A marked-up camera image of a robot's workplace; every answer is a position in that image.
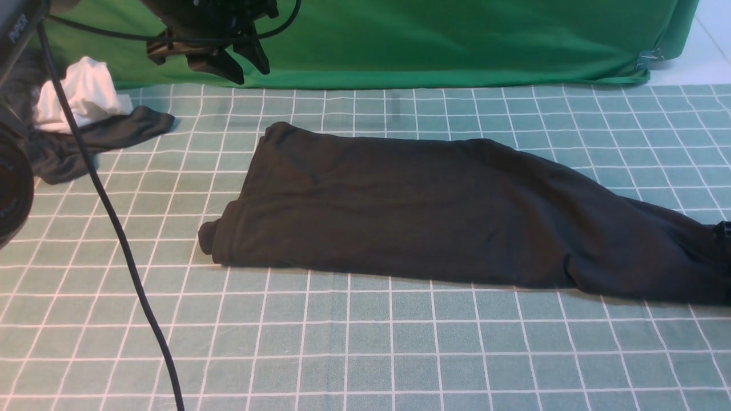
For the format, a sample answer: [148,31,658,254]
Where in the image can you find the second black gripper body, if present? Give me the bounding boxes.
[714,221,731,245]

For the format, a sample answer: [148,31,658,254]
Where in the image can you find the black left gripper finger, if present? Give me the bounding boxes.
[233,35,271,75]

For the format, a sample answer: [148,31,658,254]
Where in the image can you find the black cable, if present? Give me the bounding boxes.
[35,0,302,411]

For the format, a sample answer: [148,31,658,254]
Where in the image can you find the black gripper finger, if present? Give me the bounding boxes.
[146,41,244,85]

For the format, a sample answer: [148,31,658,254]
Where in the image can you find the green backdrop cloth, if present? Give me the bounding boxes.
[34,0,700,90]

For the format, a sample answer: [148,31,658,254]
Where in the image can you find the metal binder clip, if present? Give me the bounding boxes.
[635,49,665,71]

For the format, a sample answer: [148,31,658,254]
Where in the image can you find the crumpled dark gray garment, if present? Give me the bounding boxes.
[2,49,175,185]

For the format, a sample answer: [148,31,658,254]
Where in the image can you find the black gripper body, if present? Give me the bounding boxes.
[142,1,279,43]

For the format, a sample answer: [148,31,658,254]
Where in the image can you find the gray long-sleeved shirt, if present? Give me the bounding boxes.
[198,122,729,306]

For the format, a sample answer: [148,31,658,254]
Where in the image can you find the crumpled white garment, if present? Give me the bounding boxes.
[33,55,133,134]

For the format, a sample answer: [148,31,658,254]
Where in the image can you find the checkered green tablecloth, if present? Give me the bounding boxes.
[0,84,731,411]

